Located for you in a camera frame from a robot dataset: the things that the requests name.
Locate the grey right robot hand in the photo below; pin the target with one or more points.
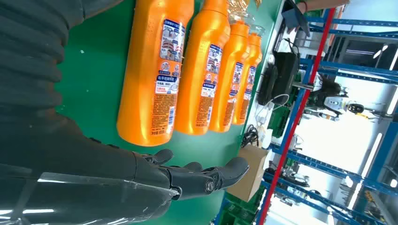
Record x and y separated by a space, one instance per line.
77 174

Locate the green plastic crate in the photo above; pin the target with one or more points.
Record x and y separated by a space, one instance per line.
278 121
236 214

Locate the brown cardboard box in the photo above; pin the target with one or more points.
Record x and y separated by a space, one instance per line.
247 174

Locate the white plastic packet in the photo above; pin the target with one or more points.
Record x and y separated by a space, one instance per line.
266 139

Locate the black handheld controller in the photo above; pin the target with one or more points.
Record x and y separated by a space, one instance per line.
267 87

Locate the black carrying case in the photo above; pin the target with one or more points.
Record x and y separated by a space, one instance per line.
286 74

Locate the white desk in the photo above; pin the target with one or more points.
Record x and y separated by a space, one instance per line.
279 42

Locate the blue shelving rack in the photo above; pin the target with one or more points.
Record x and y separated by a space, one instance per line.
326 167

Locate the white humanoid robot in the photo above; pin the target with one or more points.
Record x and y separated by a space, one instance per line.
331 102

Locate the tablet in blue cover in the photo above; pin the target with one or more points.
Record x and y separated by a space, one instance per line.
295 18

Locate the person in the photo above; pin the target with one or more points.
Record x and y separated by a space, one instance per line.
323 4

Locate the red metal post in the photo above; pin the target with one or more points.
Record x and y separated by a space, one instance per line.
298 115

